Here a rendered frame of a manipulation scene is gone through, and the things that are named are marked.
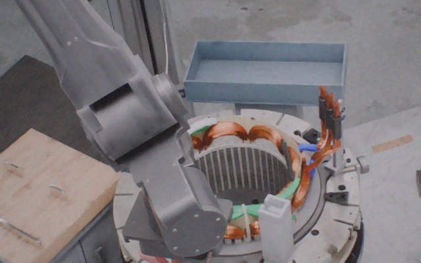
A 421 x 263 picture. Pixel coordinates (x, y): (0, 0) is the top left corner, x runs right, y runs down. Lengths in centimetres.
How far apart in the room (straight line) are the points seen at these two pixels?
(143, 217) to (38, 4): 28
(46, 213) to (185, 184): 48
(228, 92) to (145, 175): 59
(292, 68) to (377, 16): 188
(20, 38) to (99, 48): 271
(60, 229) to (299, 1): 231
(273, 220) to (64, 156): 40
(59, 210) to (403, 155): 69
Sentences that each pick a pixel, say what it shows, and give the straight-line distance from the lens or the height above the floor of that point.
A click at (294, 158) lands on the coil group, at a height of 114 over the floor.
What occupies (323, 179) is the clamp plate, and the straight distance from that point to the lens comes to 109.
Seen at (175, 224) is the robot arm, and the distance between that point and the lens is 72.
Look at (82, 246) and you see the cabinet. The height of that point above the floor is 100.
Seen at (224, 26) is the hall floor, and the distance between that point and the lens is 324.
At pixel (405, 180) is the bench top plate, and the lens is 154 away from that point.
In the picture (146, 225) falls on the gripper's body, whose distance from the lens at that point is 86.
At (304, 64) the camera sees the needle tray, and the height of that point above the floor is 103.
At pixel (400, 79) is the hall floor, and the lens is 295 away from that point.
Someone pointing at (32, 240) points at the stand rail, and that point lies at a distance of 113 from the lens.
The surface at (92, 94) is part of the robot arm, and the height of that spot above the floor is 145.
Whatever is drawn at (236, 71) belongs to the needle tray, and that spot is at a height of 103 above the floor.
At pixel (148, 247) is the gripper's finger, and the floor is 124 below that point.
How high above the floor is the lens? 190
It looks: 43 degrees down
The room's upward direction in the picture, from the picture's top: 9 degrees counter-clockwise
